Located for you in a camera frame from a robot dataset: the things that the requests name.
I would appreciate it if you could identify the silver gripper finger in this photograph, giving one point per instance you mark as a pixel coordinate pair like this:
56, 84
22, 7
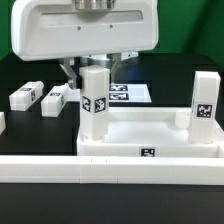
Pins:
74, 79
115, 59

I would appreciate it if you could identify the white desk top tray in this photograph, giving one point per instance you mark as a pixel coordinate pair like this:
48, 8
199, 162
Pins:
150, 132

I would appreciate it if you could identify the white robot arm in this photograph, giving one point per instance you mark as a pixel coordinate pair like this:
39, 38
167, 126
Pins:
58, 29

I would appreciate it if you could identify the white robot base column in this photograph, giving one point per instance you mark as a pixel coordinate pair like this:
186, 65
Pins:
107, 60

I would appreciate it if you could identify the white block at left edge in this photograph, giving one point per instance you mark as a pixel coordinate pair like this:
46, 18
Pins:
2, 122

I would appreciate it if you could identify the white front fence bar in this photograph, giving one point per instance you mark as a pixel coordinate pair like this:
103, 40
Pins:
111, 170

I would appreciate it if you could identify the white marker base plate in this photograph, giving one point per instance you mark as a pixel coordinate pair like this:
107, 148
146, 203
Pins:
129, 93

